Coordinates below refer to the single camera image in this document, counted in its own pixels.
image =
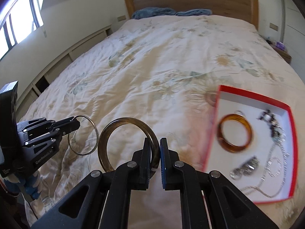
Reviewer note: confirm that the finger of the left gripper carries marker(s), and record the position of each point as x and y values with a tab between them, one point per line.
67	122
66	128

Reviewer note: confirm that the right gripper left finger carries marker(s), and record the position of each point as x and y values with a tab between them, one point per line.
101	200

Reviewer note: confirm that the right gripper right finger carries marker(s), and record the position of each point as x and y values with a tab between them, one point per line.
208	200

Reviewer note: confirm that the thin silver bangle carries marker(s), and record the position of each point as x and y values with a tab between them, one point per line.
85	142

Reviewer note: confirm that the silver wristwatch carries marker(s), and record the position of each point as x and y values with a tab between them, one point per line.
245	169

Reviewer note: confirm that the red jewelry box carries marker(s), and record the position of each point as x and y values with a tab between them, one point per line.
274	144

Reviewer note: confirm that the blue white gloved hand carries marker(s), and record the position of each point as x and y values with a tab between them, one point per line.
31	185

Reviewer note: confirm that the amber bangle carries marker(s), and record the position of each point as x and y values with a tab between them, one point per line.
234	133

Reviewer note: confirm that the floral bed quilt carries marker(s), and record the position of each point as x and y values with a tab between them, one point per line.
165	71

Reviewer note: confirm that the window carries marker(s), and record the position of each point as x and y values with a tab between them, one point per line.
19	18

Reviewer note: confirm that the blue pillow left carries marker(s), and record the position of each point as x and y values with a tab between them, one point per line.
152	12

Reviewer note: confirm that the blue pillow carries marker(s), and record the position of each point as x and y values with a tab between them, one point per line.
194	12
152	12

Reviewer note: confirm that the wooden nightstand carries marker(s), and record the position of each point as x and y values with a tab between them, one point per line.
284	54

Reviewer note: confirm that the blue pillow right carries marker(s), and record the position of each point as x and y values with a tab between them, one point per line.
194	12

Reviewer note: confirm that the purple tissue box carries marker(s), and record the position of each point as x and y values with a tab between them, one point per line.
280	45

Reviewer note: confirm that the wooden headboard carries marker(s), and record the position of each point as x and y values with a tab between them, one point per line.
247	10

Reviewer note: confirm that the low white wall cabinet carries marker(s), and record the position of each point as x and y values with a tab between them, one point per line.
55	68

